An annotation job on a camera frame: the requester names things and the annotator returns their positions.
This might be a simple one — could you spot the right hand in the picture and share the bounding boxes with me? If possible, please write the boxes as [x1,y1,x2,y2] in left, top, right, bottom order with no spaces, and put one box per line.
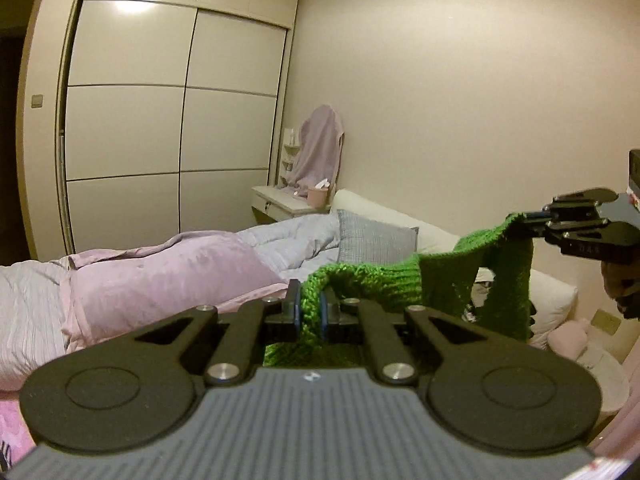
[601,260,640,320]

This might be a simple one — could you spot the wall power socket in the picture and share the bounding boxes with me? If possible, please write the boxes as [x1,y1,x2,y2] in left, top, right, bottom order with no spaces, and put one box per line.
[591,309,622,336]

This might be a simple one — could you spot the wall light switch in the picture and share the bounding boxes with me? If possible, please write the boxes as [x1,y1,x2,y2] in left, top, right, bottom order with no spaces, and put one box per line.
[30,94,43,108]

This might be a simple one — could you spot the white sliding door wardrobe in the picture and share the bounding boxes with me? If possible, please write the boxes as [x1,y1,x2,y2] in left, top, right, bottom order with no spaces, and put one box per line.
[60,0,298,252]

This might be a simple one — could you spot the white bedside table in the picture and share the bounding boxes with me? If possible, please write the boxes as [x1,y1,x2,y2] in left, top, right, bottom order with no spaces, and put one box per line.
[250,186,329,224]

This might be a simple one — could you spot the mauve velvet quilt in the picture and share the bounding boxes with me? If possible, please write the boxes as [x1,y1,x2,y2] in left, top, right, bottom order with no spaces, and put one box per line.
[61,231,286,352]

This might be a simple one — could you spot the white shelf rack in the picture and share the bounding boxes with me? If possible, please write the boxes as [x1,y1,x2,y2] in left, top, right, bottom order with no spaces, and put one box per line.
[277,128,300,188]

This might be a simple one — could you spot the cream white pillow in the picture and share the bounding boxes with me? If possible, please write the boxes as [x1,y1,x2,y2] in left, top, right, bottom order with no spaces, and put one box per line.
[331,188,578,349]

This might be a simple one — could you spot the pink floral bed blanket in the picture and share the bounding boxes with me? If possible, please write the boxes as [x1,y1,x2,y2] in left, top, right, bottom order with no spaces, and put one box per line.
[0,391,35,472]

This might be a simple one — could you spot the mauve hanging cloth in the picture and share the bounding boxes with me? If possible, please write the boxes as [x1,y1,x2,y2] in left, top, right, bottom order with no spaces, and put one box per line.
[282,104,345,197]

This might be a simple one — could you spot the green knitted sweater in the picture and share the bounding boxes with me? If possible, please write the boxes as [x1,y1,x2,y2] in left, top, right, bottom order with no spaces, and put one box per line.
[264,214,536,367]

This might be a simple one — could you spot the grey textured pillow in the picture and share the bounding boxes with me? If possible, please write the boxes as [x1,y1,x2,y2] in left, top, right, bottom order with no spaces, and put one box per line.
[337,209,419,264]

